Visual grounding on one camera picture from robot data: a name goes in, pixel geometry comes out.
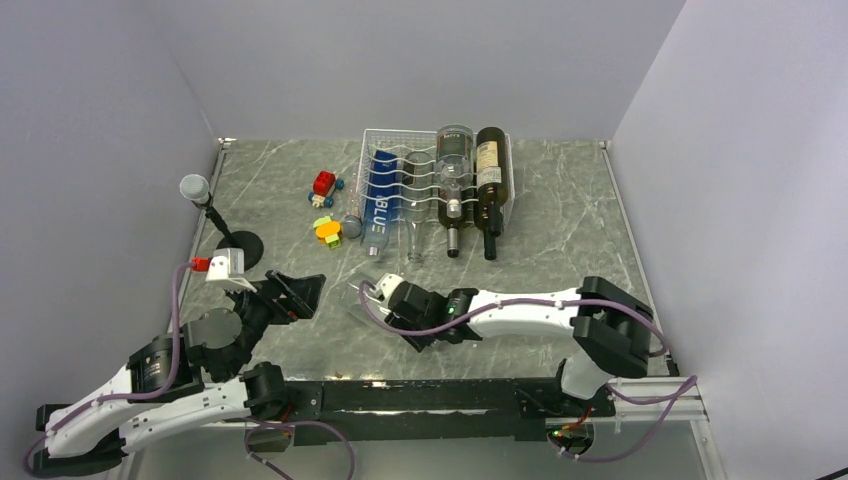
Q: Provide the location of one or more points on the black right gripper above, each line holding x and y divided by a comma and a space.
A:
396, 320

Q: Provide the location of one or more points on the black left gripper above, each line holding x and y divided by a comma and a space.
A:
302, 295

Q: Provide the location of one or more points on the clear round glass bottle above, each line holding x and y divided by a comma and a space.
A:
454, 166
349, 298

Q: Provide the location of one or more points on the blue square water bottle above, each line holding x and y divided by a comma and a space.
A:
382, 196

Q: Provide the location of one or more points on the dark green wine bottle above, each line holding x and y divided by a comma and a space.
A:
490, 242
453, 235

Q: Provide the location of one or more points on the clear glass wine bottle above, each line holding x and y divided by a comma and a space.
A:
417, 182

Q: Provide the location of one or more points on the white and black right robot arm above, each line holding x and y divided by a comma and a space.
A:
615, 333

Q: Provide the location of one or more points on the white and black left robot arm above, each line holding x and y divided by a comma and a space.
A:
179, 381

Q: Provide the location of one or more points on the colourful toy block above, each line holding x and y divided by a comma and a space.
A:
328, 232

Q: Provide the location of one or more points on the red toy block car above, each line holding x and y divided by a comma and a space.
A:
325, 185

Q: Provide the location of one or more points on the grey microphone on stand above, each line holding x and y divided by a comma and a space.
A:
196, 189

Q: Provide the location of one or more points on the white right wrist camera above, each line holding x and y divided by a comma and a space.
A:
385, 287

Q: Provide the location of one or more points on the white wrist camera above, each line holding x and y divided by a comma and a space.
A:
385, 287
226, 271

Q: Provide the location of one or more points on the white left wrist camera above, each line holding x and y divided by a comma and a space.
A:
226, 271

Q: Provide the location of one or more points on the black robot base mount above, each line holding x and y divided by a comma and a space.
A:
520, 408

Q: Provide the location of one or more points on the white wire wine rack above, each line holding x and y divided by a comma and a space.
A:
401, 143

